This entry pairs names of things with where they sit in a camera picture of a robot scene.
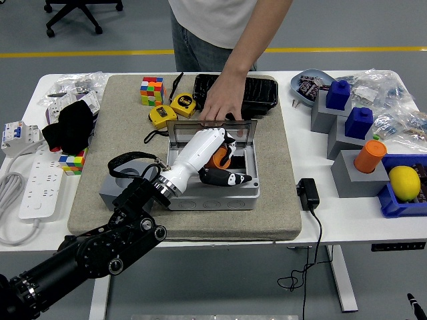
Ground blue plastic bin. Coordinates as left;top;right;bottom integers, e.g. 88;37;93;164
376;153;427;219

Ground clear bag of parts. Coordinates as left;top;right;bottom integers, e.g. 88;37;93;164
38;71;109;107
372;108;427;145
335;69;416;111

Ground grey-brown mat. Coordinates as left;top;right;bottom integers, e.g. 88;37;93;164
67;73;303;243

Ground black power adapter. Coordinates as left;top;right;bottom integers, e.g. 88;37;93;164
296;177;320;211

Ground person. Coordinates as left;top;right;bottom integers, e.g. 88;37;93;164
168;0;258;73

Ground white table leg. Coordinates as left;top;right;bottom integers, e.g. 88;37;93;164
325;245;360;313
88;273;115;320

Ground colourful puzzle cube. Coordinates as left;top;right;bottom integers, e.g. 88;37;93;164
139;76;167;107
58;147;89;177

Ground orange cylinder battery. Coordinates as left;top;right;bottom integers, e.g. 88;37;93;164
203;146;233;169
353;139;388;174

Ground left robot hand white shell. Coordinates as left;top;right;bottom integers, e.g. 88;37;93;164
163;127;254;198

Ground blue-grey dish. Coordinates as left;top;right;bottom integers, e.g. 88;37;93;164
290;69;336;107

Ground yellow tape measure round label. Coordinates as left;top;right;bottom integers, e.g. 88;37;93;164
169;71;197;118

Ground black office chair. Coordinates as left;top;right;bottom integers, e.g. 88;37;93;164
43;0;123;38

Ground black cloth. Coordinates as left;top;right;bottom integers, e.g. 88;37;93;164
41;99;95;155

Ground yellow lemon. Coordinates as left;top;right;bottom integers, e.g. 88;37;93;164
388;165;422;203

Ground grey electrical box clear lid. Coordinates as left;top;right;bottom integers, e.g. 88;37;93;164
165;119;261;212

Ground white socket pack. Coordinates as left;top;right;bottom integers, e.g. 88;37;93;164
45;91;101;124

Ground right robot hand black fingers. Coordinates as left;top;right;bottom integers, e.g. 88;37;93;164
406;292;427;320

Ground dark packets in bin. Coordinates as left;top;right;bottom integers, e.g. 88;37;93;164
413;162;427;205

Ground dark snack packet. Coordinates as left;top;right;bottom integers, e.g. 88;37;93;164
300;75;331;91
298;79;320;100

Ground white circuit breaker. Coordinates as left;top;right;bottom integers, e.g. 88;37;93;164
0;120;43;157

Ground blue plastic block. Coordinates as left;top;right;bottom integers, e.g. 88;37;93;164
325;79;352;111
344;106;374;140

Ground white power strip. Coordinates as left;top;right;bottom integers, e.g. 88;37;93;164
18;146;64;220

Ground black table control panel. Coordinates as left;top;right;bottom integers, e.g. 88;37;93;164
370;242;427;253

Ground black adapter cord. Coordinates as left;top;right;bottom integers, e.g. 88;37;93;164
277;208;324;320

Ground yellow tape measure black window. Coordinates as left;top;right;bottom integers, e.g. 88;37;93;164
143;104;179;145

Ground person's hand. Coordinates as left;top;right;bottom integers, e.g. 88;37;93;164
199;71;250;136

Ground grey block with round hole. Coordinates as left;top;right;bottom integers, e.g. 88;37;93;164
330;149;391;199
99;166;157;211

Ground black glossy case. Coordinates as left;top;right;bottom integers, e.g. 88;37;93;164
192;73;280;123

